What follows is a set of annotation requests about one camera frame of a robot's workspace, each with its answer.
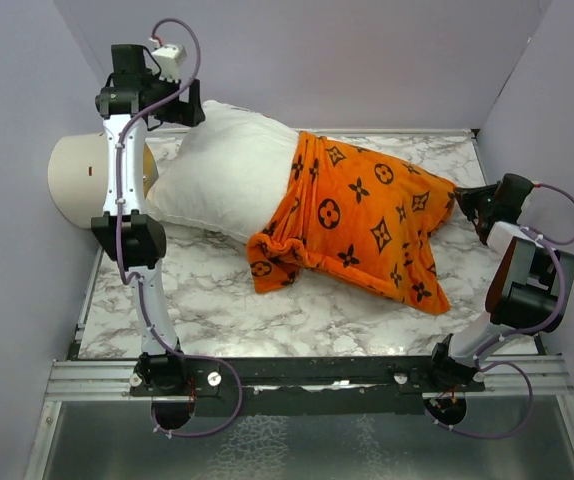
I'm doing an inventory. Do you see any white pillow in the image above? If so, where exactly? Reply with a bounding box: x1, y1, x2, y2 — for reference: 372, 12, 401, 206
146, 100, 299, 244

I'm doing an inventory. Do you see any orange patterned pillowcase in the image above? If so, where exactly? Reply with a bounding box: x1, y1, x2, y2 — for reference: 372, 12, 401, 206
247, 132, 456, 315

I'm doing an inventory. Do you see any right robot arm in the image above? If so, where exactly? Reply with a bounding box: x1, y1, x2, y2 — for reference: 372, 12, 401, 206
426, 173, 574, 391

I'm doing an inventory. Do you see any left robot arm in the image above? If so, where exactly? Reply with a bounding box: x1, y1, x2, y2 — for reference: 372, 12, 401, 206
91, 40, 205, 395

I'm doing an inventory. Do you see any white cylinder with pegs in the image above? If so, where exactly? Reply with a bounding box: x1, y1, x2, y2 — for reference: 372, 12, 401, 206
46, 130, 161, 230

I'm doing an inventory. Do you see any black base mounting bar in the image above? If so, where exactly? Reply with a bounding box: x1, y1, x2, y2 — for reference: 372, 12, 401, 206
129, 356, 484, 417

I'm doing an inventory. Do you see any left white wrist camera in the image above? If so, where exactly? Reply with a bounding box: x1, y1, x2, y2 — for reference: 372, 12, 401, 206
151, 44, 187, 84

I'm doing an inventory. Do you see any aluminium rail frame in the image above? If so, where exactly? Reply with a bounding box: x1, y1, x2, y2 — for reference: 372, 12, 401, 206
45, 356, 574, 402

